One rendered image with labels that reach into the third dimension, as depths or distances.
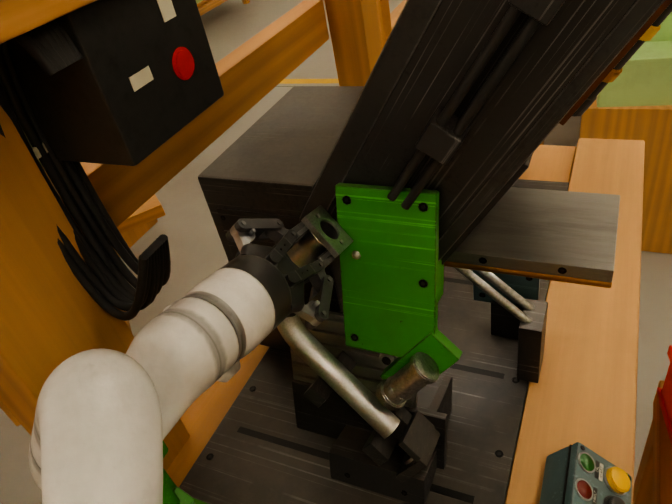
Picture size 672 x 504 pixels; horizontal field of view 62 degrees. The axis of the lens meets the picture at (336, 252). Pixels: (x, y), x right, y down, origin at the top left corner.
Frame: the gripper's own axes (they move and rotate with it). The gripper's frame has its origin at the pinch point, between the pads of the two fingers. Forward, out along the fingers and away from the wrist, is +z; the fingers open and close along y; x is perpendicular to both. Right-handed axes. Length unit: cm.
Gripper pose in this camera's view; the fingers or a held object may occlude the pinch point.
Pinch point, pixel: (311, 245)
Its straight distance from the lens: 62.2
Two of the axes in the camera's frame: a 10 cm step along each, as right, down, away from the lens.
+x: -6.1, 5.4, 5.8
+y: -6.7, -7.5, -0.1
